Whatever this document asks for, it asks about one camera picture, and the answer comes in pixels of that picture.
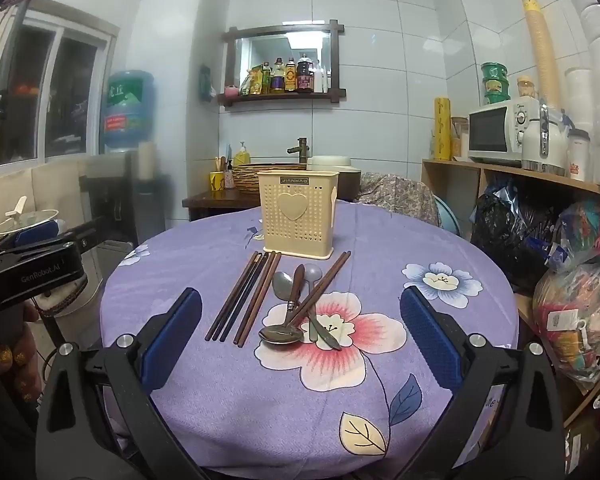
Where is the white tumbler dark lid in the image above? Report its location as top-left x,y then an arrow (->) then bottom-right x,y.
566,128 -> 592,182

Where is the metal table knife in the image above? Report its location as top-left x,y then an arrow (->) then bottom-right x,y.
316,322 -> 343,351

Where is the paisley patterned cloth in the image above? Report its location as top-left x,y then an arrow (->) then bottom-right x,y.
357,172 -> 442,228

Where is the dark wooden side table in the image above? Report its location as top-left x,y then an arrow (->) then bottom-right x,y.
182,189 -> 263,222

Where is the clear storage jar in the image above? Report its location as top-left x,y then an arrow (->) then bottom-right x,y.
451,116 -> 470,158

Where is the bamboo style faucet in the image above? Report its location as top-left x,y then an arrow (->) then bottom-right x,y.
286,137 -> 311,165

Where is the person's left hand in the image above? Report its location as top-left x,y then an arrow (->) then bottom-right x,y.
0,302 -> 46,408

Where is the sliding glass window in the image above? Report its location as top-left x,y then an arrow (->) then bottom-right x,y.
0,10 -> 122,167

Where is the stack of yellow paper cups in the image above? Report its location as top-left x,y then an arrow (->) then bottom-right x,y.
521,0 -> 563,111

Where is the white microwave oven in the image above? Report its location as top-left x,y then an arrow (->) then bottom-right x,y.
467,98 -> 541,167

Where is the white electric kettle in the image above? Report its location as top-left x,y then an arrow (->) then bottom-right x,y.
521,102 -> 570,177

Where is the light blue basin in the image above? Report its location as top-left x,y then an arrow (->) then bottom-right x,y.
432,195 -> 461,238

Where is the purple floral tablecloth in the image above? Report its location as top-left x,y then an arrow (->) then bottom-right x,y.
99,200 -> 523,480

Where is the black plastic bag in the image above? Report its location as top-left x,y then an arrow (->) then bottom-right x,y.
470,180 -> 561,293

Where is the pot with glass lid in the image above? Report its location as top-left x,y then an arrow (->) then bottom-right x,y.
0,196 -> 61,241

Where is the clear bag of colourful goods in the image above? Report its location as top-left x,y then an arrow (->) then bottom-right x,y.
532,259 -> 600,393

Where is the colourful printed bag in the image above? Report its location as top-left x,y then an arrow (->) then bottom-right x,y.
555,199 -> 600,273

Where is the green hanging wall item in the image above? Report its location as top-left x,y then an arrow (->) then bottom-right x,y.
199,65 -> 216,103

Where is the wooden framed mirror shelf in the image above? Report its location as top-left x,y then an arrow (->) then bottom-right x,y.
222,20 -> 347,107

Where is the black chopstick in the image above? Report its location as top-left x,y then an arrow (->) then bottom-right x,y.
224,252 -> 271,345
218,253 -> 266,344

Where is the oval metal spoon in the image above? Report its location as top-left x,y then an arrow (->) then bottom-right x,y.
271,271 -> 301,311

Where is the grey water dispenser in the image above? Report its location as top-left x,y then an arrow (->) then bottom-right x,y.
79,151 -> 167,243

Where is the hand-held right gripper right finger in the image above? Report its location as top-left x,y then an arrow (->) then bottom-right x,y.
399,285 -> 566,480

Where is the dark brown wooden chopstick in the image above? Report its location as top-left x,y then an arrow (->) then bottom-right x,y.
205,253 -> 257,342
211,254 -> 262,343

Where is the blue water jug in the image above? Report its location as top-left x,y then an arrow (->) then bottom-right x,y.
103,71 -> 156,153

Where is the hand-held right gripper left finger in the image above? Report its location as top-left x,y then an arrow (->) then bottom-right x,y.
35,287 -> 203,480

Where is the grey white rice cooker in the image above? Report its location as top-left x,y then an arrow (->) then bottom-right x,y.
306,155 -> 363,202

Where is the woven wicker basket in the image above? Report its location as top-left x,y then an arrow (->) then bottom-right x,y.
231,162 -> 312,195

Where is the yellow green seasoning packet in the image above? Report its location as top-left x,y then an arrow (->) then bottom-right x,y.
240,65 -> 263,96

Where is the round grey spoon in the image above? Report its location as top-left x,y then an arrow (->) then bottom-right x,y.
302,263 -> 324,345

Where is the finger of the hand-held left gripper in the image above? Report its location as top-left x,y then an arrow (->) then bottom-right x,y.
0,221 -> 62,255
0,216 -> 107,262

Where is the dark soy sauce bottle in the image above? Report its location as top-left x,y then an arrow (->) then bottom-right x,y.
296,54 -> 315,93

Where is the yellow wrap roll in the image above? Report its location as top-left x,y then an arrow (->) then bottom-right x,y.
433,97 -> 452,161

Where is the light wooden shelf unit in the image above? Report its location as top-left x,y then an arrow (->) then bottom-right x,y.
421,157 -> 600,431

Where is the beige perforated utensil holder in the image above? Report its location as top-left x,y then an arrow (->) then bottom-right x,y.
256,170 -> 340,261

